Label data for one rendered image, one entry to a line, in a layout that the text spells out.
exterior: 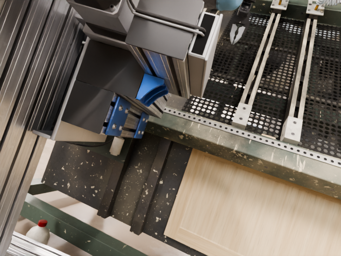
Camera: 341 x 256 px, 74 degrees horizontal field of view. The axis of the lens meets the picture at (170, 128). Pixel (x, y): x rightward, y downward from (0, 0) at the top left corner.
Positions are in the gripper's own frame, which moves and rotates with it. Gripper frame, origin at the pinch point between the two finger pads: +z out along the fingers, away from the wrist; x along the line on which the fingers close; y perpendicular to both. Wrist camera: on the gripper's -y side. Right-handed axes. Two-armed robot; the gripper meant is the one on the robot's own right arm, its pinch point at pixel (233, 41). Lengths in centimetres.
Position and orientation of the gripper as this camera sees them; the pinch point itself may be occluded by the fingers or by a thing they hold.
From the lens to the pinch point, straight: 125.5
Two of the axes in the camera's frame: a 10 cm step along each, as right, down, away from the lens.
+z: -2.4, 8.7, 4.3
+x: -9.4, -3.2, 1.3
